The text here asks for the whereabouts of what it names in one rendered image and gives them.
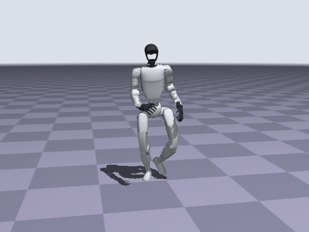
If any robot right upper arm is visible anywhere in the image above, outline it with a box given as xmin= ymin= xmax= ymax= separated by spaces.
xmin=131 ymin=68 xmax=141 ymax=96

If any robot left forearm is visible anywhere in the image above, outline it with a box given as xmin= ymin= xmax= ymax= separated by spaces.
xmin=169 ymin=89 xmax=183 ymax=105

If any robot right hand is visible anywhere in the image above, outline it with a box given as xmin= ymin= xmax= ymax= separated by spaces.
xmin=139 ymin=103 xmax=157 ymax=115

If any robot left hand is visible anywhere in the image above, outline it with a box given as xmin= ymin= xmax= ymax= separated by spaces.
xmin=176 ymin=101 xmax=183 ymax=122

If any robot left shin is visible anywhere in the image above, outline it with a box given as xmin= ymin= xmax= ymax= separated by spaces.
xmin=157 ymin=147 xmax=177 ymax=163

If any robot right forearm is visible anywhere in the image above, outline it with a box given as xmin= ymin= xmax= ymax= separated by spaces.
xmin=130 ymin=91 xmax=142 ymax=109

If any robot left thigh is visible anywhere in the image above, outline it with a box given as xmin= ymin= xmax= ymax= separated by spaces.
xmin=161 ymin=107 xmax=178 ymax=152

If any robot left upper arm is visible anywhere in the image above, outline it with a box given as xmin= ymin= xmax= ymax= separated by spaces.
xmin=163 ymin=65 xmax=174 ymax=92

